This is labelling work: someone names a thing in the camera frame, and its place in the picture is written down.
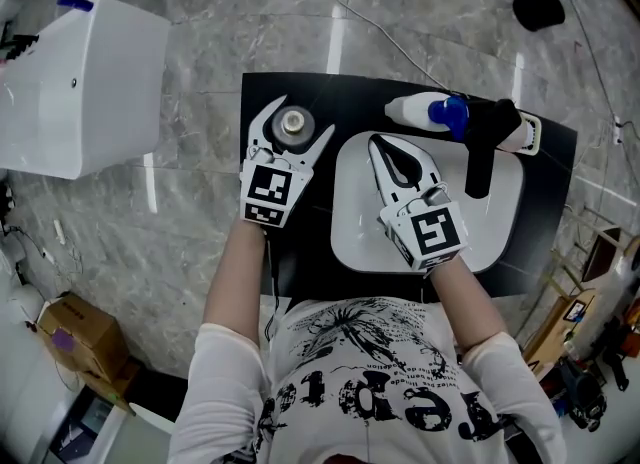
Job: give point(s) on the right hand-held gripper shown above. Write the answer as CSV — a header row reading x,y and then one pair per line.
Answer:
x,y
435,232

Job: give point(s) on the white power strip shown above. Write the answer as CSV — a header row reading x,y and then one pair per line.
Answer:
x,y
59,232

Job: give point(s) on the person's right forearm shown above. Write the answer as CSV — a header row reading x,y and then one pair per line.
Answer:
x,y
467,302

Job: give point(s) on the white soap dispenser blue pump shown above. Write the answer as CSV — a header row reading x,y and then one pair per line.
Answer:
x,y
412,109

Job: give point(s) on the white printed shirt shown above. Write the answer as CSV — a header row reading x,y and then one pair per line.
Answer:
x,y
370,392

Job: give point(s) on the brown cardboard box purple sticker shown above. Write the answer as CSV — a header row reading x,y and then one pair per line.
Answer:
x,y
82,337

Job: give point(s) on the light wooden table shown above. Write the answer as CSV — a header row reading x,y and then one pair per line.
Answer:
x,y
560,332

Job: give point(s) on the chair with brown seat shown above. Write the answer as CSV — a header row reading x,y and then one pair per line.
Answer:
x,y
600,257

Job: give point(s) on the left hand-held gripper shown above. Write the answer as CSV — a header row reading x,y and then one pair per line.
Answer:
x,y
267,187

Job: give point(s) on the white soap dish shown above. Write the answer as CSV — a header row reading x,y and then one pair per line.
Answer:
x,y
532,134

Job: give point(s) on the black bathtub faucet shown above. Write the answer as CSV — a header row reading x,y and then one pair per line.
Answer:
x,y
20,46

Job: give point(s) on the white sink basin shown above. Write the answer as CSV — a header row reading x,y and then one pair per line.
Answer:
x,y
360,237

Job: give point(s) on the white bathtub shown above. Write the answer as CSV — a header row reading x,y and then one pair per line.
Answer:
x,y
100,92

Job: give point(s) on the person's left forearm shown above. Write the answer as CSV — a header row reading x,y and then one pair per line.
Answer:
x,y
235,282

